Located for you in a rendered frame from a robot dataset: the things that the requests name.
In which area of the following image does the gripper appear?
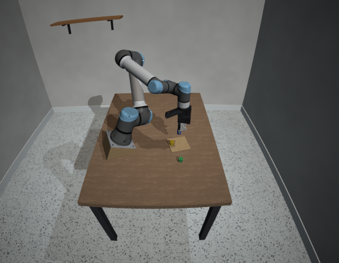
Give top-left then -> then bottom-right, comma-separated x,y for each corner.
178,105 -> 191,135

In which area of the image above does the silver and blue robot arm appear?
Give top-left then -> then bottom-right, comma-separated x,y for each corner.
110,50 -> 191,146

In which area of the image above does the tan flat mat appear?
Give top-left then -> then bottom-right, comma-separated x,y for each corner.
167,136 -> 190,152

